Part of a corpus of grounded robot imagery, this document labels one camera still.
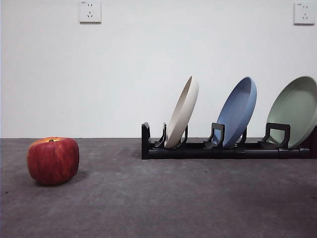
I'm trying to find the red yellow apple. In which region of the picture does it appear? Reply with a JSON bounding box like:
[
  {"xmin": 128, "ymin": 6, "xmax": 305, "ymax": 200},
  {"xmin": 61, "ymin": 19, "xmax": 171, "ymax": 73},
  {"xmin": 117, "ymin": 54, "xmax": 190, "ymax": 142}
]
[{"xmin": 27, "ymin": 136, "xmax": 80, "ymax": 186}]

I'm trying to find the white wall socket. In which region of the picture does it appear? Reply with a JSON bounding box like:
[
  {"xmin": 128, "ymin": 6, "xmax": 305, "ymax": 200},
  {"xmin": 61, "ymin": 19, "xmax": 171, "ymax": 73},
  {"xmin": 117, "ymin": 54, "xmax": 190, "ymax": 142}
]
[
  {"xmin": 79, "ymin": 0, "xmax": 103, "ymax": 25},
  {"xmin": 293, "ymin": 1, "xmax": 316, "ymax": 26}
]

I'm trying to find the cream yellow plate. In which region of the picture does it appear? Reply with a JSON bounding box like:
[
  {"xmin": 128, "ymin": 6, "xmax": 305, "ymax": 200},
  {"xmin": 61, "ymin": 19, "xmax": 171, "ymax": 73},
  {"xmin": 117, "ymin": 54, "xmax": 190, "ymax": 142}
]
[{"xmin": 164, "ymin": 75, "xmax": 200, "ymax": 149}]

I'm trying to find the black plate rack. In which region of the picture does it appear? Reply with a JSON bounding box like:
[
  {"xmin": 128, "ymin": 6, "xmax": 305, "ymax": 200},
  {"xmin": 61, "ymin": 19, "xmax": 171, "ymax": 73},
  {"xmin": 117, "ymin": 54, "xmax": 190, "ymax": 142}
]
[{"xmin": 141, "ymin": 121, "xmax": 317, "ymax": 160}]

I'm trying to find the blue plate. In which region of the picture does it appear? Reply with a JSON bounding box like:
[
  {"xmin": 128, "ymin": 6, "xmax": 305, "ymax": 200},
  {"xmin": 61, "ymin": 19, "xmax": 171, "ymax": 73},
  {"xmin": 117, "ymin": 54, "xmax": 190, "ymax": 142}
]
[{"xmin": 213, "ymin": 76, "xmax": 258, "ymax": 149}]

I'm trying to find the pale green plate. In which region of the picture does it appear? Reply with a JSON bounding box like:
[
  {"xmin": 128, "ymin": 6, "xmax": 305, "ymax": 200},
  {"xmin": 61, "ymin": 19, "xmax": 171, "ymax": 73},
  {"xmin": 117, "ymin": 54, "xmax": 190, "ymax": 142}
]
[{"xmin": 265, "ymin": 75, "xmax": 317, "ymax": 150}]

